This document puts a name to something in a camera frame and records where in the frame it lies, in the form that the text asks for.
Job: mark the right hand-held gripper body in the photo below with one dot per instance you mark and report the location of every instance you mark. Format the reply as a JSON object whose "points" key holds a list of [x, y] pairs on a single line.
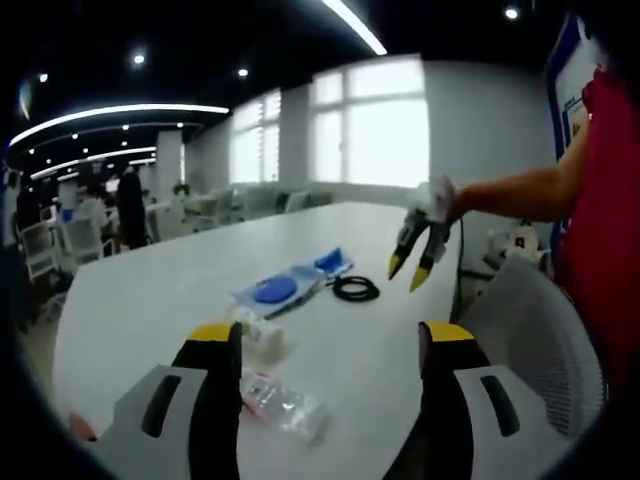
{"points": [[432, 197]]}

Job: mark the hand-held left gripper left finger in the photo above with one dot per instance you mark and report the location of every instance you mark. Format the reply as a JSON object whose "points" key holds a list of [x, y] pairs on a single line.
{"points": [[215, 390]]}

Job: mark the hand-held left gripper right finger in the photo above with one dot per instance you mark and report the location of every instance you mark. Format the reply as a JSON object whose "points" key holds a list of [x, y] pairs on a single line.
{"points": [[445, 400]]}

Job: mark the white paper cup green print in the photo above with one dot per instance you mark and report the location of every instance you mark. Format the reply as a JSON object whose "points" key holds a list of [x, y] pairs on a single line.
{"points": [[265, 345]]}

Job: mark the clear plastic bottle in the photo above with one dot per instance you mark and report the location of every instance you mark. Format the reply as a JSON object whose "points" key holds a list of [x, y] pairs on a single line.
{"points": [[285, 405]]}

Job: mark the blue tissue packet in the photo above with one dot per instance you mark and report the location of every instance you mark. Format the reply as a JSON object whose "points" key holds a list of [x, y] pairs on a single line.
{"points": [[332, 260]]}

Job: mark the blue pad packet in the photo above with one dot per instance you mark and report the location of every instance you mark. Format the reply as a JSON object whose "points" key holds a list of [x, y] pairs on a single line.
{"points": [[272, 290]]}

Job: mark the white tabletop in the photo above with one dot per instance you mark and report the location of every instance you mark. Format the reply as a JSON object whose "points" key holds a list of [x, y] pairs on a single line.
{"points": [[175, 280]]}

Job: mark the person's left hand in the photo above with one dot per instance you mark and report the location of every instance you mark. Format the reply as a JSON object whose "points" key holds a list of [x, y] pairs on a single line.
{"points": [[82, 425]]}

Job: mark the white object black mark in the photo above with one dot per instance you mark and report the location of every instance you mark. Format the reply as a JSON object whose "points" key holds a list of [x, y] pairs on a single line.
{"points": [[510, 245]]}

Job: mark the large bright window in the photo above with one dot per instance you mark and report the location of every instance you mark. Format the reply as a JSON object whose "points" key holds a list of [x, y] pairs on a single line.
{"points": [[380, 130]]}

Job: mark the grey mesh chair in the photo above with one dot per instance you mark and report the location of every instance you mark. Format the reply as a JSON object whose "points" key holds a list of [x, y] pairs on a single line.
{"points": [[540, 325]]}

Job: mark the window with blinds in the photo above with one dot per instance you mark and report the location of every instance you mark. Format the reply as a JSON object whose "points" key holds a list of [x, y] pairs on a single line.
{"points": [[255, 145]]}

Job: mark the person in red shirt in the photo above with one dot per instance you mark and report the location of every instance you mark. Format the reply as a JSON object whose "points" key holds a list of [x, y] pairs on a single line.
{"points": [[610, 225]]}

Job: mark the straight ceiling light strip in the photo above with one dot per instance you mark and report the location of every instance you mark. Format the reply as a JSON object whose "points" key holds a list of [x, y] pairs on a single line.
{"points": [[357, 25]]}

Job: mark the white office chair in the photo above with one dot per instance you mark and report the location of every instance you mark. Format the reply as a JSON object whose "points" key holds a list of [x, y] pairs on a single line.
{"points": [[40, 250], [85, 242]]}

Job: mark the potted green plant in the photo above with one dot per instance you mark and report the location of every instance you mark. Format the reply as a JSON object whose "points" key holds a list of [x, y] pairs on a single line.
{"points": [[181, 190]]}

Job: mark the curved ceiling light strip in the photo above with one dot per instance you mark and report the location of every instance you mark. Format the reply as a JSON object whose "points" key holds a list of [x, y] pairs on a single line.
{"points": [[115, 112]]}

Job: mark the blue wall poster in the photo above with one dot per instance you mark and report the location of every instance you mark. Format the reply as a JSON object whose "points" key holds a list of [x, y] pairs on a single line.
{"points": [[562, 100]]}

